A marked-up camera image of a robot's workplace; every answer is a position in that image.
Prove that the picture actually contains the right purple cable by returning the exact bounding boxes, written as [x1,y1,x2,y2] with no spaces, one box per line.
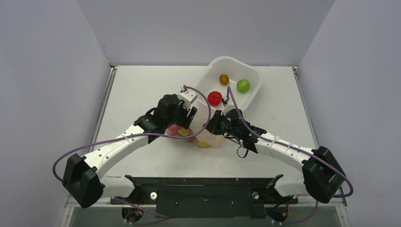
[227,86,354,199]

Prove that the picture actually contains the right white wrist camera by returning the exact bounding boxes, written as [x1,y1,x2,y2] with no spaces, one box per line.
[221,96,235,115]

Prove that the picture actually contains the clear plastic bag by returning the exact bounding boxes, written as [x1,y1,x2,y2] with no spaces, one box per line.
[166,124,224,148]

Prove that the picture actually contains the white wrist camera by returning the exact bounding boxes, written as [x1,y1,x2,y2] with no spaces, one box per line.
[178,85,198,110]
[221,96,235,115]

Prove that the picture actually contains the brown fake kiwi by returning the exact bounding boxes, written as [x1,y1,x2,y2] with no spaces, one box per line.
[219,74,230,86]

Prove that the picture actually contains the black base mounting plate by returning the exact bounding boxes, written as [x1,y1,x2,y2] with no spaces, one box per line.
[111,176,298,218]

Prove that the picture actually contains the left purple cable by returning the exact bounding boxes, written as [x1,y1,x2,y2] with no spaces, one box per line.
[52,85,212,183]

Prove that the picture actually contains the green fake apple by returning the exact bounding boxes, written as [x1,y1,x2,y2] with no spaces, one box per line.
[236,79,250,93]

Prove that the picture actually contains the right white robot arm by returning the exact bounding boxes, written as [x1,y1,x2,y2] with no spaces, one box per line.
[207,109,345,203]

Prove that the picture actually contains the white plastic basket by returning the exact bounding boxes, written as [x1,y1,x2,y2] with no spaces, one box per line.
[193,56,262,111]

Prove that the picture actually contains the red fake tomato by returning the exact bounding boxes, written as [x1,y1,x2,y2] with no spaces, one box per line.
[207,91,223,106]

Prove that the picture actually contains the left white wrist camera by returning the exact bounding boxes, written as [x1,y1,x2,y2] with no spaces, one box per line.
[178,85,198,110]

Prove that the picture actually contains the purple cable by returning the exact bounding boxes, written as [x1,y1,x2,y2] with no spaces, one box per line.
[52,85,212,183]
[227,86,354,199]

